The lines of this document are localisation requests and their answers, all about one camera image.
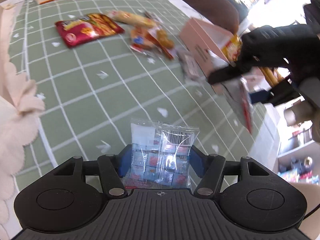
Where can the red snack bag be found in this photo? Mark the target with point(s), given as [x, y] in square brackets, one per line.
[87, 28]

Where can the yellow snack packet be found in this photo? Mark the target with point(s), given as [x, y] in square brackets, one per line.
[233, 48]

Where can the clear packet with red edge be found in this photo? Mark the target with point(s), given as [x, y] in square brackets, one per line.
[241, 101]

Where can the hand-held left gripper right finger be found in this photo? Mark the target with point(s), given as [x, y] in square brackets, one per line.
[196, 163]

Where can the green checked tablecloth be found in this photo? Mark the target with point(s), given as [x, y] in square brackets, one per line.
[87, 92]

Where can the small grey snack packet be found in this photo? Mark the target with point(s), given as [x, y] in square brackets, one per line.
[190, 65]

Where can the wooden chair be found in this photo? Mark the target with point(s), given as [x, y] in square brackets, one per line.
[271, 76]

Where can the long bread packet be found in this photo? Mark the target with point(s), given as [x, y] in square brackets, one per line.
[130, 18]

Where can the white shelf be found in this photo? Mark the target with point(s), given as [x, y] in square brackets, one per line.
[297, 155]

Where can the round bun packet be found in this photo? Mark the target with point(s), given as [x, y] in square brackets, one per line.
[143, 38]

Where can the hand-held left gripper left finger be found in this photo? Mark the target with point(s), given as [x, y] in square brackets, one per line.
[124, 163]

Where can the clear packet of small snacks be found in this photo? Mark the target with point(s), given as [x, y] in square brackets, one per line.
[160, 155]

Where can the cream cloth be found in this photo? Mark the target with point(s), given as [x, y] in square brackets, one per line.
[15, 120]

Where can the person's right forearm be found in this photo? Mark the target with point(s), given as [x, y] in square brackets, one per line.
[303, 52]

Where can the brown cushion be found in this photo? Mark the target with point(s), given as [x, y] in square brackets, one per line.
[212, 6]

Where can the pink box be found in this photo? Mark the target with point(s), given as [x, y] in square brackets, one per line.
[205, 45]

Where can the fried snack packet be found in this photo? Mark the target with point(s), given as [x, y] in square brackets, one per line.
[163, 42]

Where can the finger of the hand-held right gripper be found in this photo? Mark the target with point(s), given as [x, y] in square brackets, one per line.
[223, 74]

